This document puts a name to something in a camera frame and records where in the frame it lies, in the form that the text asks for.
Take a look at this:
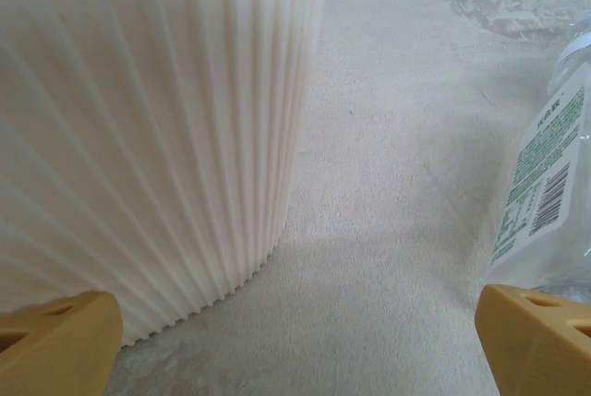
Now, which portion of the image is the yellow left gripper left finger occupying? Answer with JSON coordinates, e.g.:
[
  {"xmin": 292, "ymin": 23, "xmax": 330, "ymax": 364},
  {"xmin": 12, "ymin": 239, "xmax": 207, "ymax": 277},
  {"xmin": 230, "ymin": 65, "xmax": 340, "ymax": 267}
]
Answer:
[{"xmin": 0, "ymin": 290, "xmax": 125, "ymax": 396}]

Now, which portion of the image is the ribbed translucent plastic bin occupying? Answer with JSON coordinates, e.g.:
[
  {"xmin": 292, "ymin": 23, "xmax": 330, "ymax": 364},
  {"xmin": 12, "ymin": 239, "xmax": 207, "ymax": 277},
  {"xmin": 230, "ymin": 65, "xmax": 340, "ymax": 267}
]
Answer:
[{"xmin": 0, "ymin": 0, "xmax": 334, "ymax": 347}]

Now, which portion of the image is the clear bottle green leaf label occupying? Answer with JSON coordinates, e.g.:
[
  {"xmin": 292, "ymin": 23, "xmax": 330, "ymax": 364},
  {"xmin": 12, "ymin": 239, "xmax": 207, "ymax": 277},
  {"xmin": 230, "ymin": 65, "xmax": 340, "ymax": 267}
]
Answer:
[{"xmin": 488, "ymin": 15, "xmax": 591, "ymax": 310}]

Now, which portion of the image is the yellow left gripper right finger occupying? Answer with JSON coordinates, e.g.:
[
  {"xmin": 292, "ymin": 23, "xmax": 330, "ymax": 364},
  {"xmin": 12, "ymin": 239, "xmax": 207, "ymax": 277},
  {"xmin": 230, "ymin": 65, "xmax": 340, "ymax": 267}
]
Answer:
[{"xmin": 475, "ymin": 283, "xmax": 591, "ymax": 396}]

